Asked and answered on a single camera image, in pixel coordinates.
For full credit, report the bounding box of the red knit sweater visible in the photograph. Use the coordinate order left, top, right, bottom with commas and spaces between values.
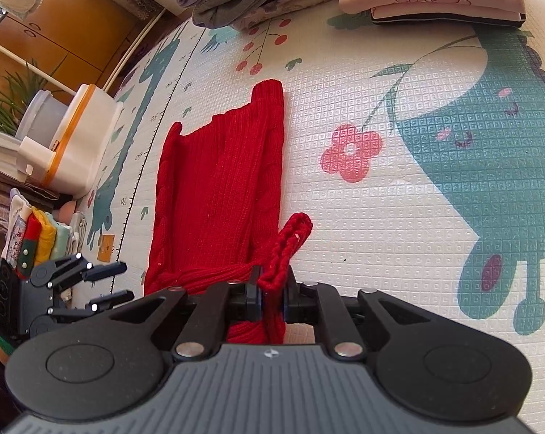
144, 80, 313, 345

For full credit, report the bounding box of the colourful folded clothes stack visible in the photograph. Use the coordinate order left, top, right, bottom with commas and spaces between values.
2, 188, 87, 279

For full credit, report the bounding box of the black gloved left hand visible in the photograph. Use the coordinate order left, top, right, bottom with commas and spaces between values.
0, 336, 15, 365

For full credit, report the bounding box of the white orange storage box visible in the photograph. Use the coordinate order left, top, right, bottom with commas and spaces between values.
17, 84, 122, 198

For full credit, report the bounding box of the cartoon animal play mat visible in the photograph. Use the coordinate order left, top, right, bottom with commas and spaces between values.
72, 0, 545, 433

